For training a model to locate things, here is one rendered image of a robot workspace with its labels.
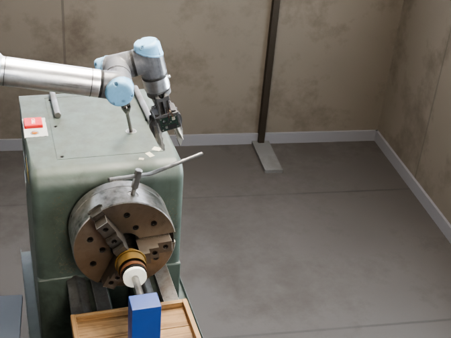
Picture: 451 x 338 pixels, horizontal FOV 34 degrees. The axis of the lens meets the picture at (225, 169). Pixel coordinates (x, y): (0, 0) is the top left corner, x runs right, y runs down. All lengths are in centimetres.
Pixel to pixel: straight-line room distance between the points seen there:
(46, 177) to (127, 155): 27
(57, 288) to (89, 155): 46
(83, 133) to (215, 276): 159
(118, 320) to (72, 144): 59
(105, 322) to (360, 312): 181
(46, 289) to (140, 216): 48
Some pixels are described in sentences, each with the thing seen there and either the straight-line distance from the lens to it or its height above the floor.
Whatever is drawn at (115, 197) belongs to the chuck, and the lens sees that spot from 219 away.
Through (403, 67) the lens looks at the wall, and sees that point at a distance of 499.
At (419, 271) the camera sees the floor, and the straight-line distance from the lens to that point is 416.
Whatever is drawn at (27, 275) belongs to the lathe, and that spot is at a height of 54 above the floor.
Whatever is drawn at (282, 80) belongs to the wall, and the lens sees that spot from 495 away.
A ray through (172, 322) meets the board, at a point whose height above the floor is 89.
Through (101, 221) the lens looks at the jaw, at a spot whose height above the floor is 119.
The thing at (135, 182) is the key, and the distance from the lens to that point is 217.
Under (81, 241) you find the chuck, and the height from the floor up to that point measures 111.
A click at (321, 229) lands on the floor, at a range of 432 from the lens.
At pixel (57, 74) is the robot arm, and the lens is 194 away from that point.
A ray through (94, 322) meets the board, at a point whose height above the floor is 88.
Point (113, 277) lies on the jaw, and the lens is 224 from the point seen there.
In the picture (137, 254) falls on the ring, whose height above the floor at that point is 112.
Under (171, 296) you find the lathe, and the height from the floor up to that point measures 87.
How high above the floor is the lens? 243
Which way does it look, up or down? 31 degrees down
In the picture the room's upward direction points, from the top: 5 degrees clockwise
